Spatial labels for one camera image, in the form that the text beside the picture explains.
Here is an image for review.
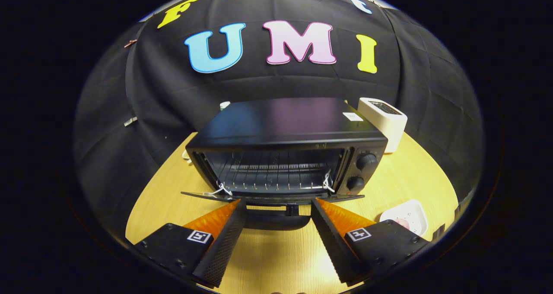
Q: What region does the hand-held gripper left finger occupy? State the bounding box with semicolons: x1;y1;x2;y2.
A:
134;198;248;288

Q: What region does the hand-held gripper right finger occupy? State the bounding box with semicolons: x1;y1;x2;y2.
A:
311;198;430;286

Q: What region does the white square plate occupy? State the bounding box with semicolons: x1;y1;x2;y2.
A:
379;199;429;237

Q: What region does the black toaster oven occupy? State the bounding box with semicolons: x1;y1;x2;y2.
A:
181;97;388;232

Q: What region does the cream white toaster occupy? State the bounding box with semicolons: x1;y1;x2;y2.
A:
358;97;408;154

